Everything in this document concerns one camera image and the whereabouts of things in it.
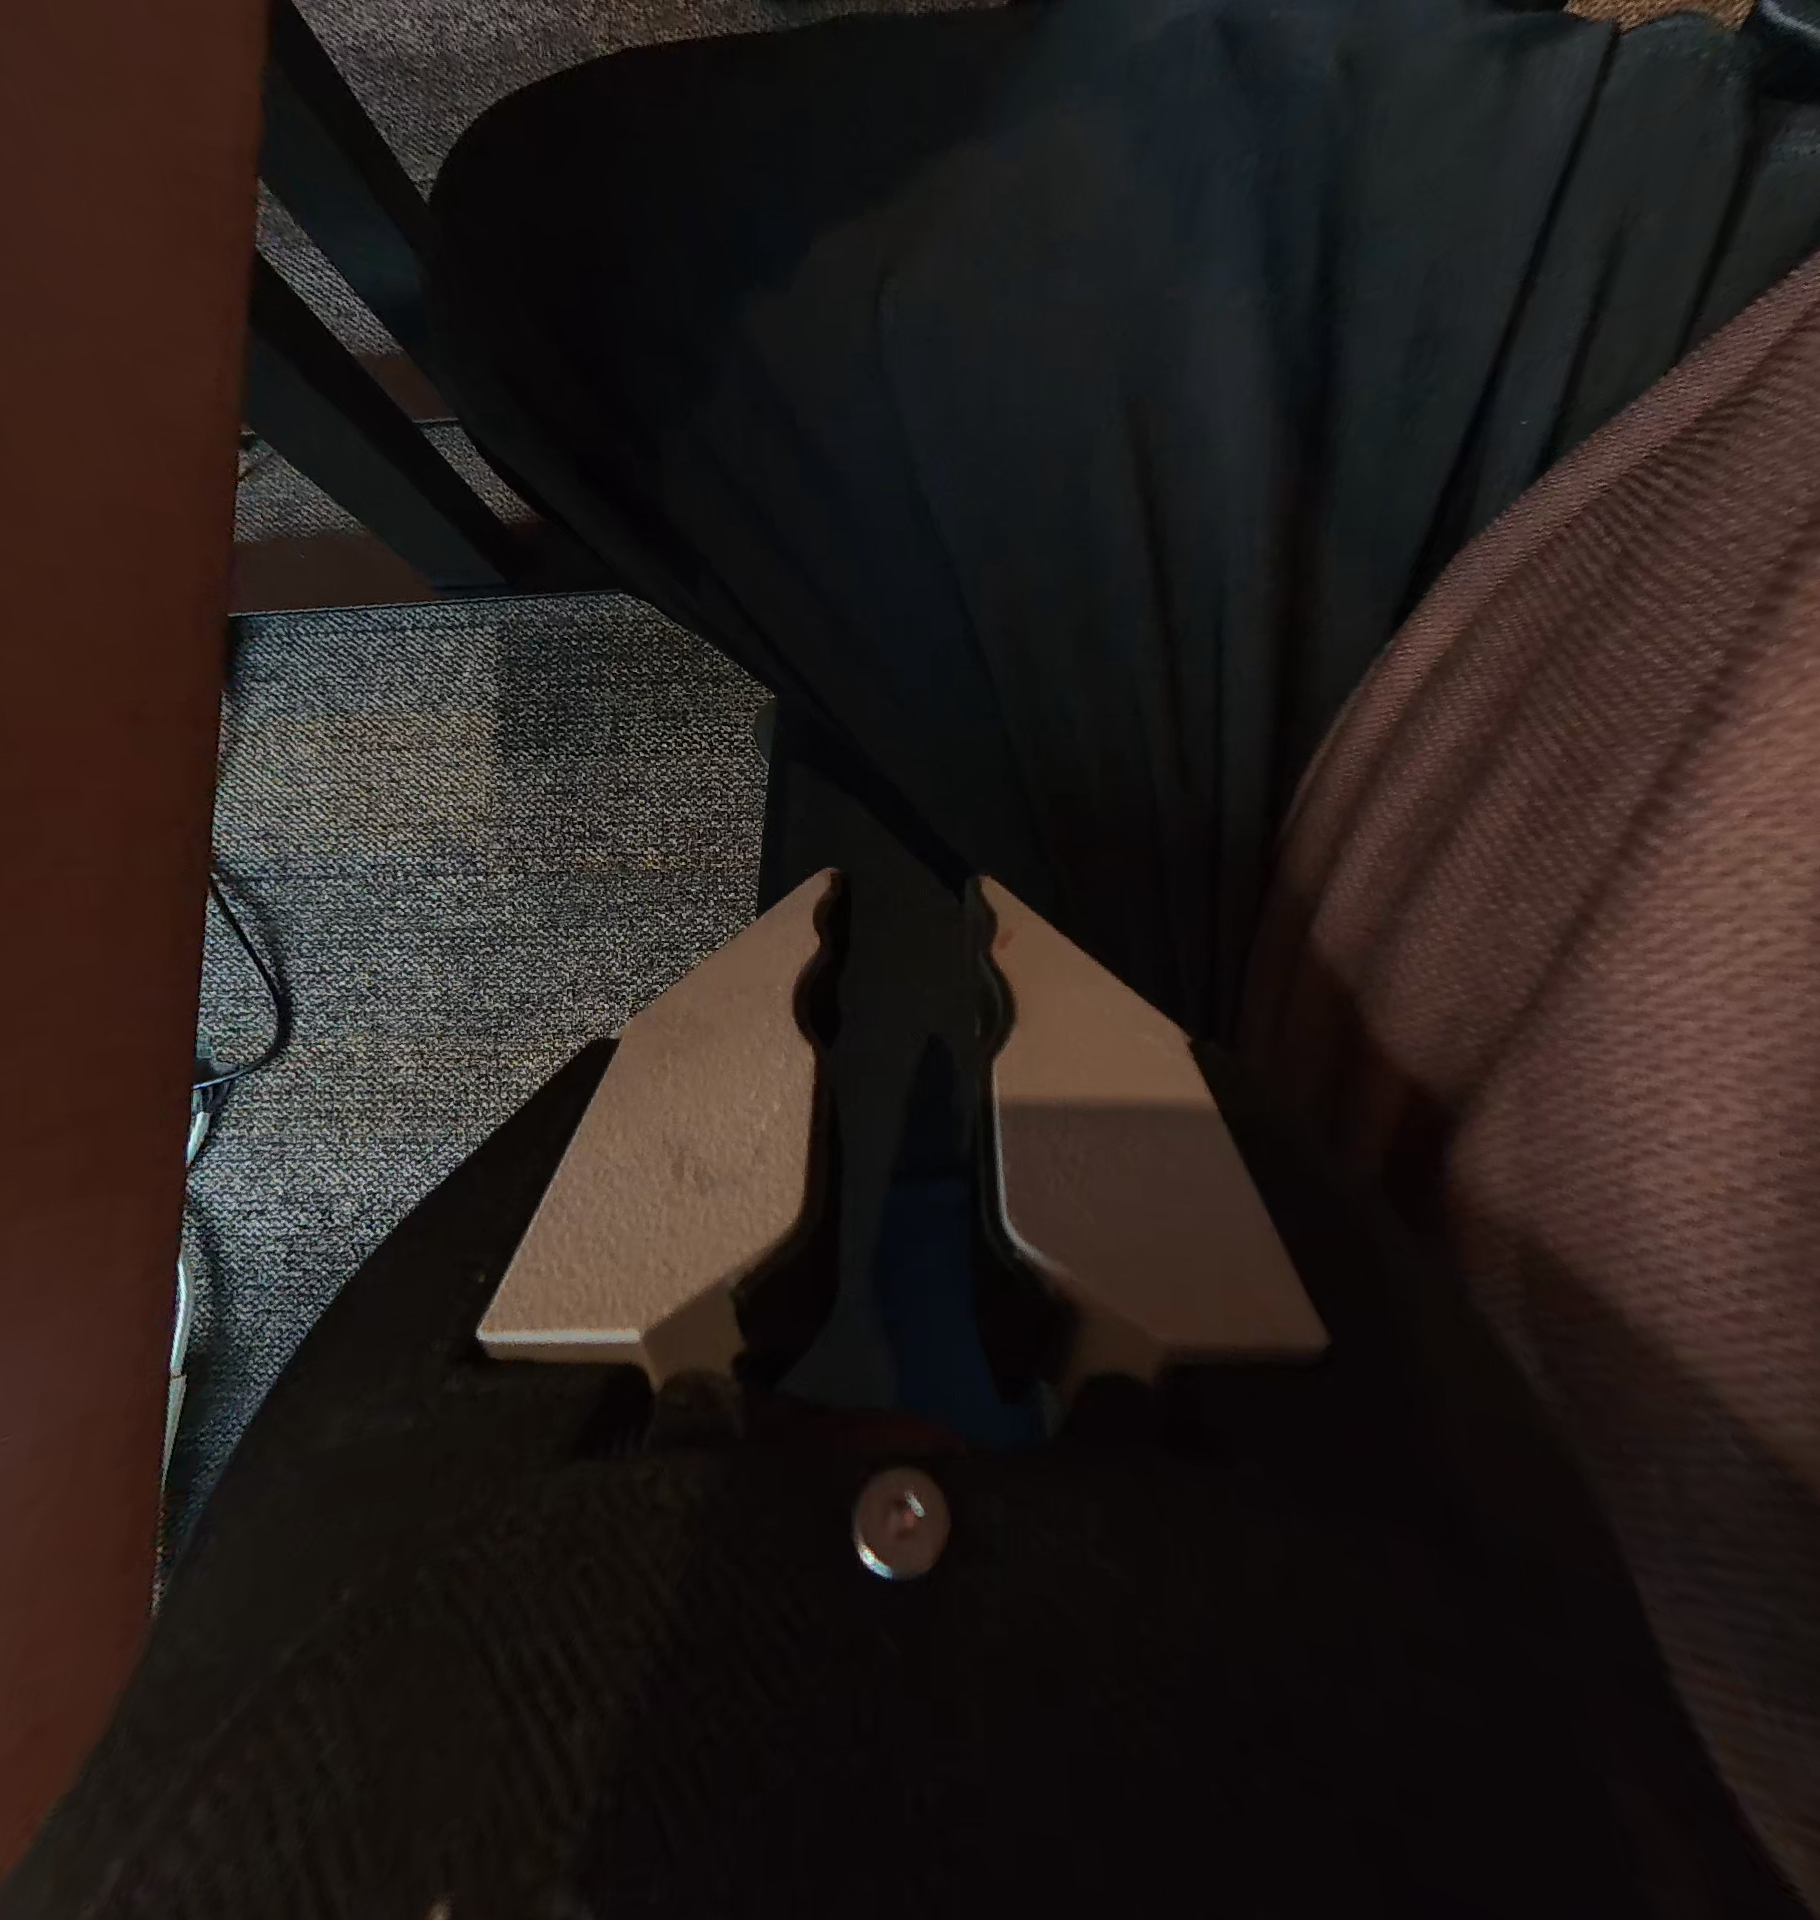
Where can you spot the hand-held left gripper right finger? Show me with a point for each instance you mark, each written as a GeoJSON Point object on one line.
{"type": "Point", "coordinates": [1135, 1169]}

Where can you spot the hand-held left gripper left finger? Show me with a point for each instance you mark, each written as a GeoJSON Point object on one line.
{"type": "Point", "coordinates": [670, 1184]}

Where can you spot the person's legs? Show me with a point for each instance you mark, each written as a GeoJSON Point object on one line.
{"type": "Point", "coordinates": [1076, 524]}

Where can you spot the black desk frame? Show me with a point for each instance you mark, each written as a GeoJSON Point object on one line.
{"type": "Point", "coordinates": [355, 376]}

